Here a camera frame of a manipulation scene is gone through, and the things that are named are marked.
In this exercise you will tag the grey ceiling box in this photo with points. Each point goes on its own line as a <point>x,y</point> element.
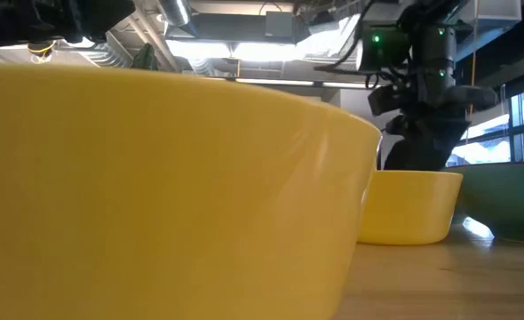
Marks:
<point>280,24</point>

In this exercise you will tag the rectangular silver ventilation duct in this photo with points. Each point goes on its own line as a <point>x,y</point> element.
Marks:
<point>497,18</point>

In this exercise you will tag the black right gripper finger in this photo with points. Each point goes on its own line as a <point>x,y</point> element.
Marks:
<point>422,153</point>

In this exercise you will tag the round silver ventilation duct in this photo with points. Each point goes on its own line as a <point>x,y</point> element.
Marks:
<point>175,11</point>

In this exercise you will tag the flexible silver duct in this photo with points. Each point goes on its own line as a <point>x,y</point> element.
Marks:
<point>111,51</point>

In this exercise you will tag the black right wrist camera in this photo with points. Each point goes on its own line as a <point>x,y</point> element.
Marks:
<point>384,101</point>

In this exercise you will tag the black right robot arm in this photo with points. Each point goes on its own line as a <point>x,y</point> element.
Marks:
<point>435,53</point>

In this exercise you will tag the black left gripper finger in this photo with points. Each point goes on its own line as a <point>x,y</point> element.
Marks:
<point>102,18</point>

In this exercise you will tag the fluorescent light fixture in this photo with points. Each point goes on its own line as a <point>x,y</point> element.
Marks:
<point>275,82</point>
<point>346,85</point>

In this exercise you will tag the yellow plastic mini bowl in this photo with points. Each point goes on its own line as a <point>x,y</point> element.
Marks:
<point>408,206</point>
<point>155,200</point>

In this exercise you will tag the green cactus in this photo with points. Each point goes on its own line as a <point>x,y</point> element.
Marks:
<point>145,58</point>

